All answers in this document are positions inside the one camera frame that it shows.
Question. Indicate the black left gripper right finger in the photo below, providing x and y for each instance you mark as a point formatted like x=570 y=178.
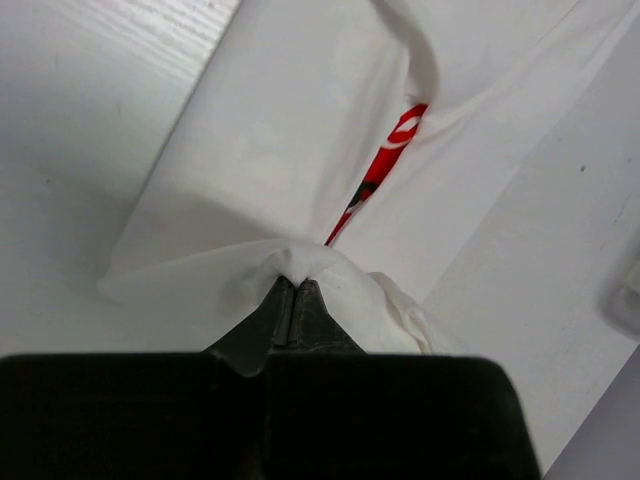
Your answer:
x=333 y=411

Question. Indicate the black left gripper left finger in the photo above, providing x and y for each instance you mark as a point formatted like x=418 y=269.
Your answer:
x=193 y=415

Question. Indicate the white Coca-Cola t-shirt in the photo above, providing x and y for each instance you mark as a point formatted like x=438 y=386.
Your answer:
x=354 y=143

